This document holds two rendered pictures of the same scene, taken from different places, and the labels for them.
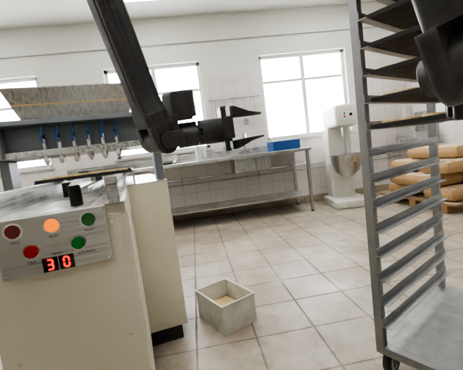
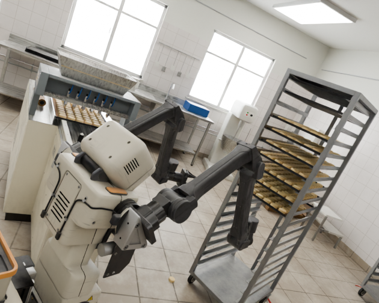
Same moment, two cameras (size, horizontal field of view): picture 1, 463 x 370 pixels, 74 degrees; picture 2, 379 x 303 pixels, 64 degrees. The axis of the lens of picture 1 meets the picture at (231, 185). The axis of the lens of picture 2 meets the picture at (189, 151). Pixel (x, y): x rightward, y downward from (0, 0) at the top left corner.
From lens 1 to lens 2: 1.18 m
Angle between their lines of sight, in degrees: 18
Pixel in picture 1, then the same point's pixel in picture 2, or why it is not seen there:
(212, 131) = (178, 179)
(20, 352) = not seen: hidden behind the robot
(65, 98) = (93, 74)
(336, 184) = (216, 154)
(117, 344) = not seen: hidden behind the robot
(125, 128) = (117, 101)
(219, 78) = (177, 29)
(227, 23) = not seen: outside the picture
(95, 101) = (109, 82)
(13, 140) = (50, 83)
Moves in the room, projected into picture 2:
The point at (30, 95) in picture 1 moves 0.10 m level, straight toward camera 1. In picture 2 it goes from (76, 64) to (81, 68)
